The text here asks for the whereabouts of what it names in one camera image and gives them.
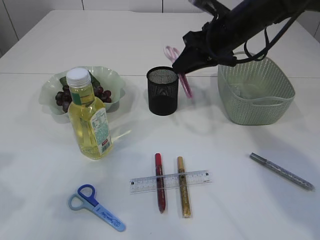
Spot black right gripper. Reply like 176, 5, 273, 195
172, 22, 237, 74

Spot pink purple scissors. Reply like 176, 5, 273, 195
163, 45, 193, 98

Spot clear plastic sheet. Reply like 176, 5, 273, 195
230, 83, 261, 99

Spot yellow drink bottle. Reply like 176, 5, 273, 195
66, 67, 112, 160

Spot blue scissors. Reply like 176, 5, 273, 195
68, 184, 126, 232

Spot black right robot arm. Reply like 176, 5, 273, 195
172, 0, 320, 74

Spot black mesh pen holder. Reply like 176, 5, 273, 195
146, 66, 179, 116

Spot green woven plastic basket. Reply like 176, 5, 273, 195
217, 57, 296, 126

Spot green wavy plate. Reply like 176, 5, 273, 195
38, 66, 125, 123

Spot clear plastic ruler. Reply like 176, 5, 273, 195
128, 170, 213, 194

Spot red glitter marker pen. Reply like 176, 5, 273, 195
155, 153, 166, 214

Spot gold glitter marker pen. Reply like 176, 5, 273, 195
177, 156, 192, 219

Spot silver glitter marker pen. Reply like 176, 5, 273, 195
249, 152, 315, 192

